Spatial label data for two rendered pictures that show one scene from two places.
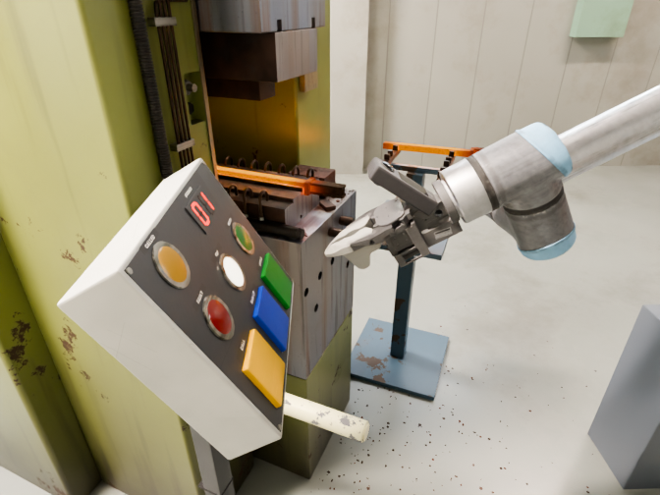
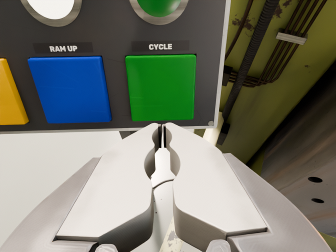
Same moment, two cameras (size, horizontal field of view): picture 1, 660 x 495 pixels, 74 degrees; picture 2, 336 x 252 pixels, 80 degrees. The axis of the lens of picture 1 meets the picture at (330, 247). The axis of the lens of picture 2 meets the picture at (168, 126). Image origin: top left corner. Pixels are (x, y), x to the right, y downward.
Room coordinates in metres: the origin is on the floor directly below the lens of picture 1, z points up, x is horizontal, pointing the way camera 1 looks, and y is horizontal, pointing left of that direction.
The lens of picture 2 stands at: (0.62, -0.07, 1.18)
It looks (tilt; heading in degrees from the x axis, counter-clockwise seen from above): 58 degrees down; 90
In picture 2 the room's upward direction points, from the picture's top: straight up
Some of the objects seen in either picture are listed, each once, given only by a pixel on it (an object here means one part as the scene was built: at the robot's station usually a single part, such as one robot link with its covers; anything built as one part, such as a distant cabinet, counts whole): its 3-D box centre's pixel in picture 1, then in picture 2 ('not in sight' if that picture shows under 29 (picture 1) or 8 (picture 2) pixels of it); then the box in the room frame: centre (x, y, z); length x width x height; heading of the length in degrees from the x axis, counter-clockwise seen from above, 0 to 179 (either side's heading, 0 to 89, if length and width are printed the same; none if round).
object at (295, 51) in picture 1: (220, 50); not in sight; (1.14, 0.26, 1.32); 0.42 x 0.20 x 0.10; 67
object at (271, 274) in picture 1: (275, 281); (161, 88); (0.61, 0.09, 1.01); 0.07 x 0.05 x 0.07; 2
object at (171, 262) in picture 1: (172, 264); not in sight; (0.41, 0.17, 1.16); 0.05 x 0.03 x 0.04; 157
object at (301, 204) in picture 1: (236, 191); not in sight; (1.14, 0.26, 0.96); 0.42 x 0.20 x 0.09; 67
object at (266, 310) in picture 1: (269, 319); (74, 91); (0.52, 0.09, 1.01); 0.07 x 0.05 x 0.07; 2
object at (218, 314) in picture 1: (219, 316); not in sight; (0.41, 0.13, 1.09); 0.05 x 0.03 x 0.04; 157
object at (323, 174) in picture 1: (311, 181); not in sight; (1.25, 0.05, 0.95); 0.12 x 0.09 x 0.07; 67
